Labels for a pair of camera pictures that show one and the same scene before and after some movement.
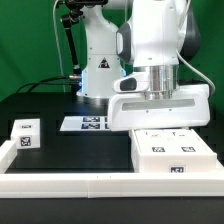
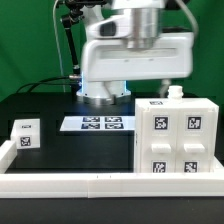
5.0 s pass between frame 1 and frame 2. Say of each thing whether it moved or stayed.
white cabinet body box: moved
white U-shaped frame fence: stayed
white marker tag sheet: stayed
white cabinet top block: stayed
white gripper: moved
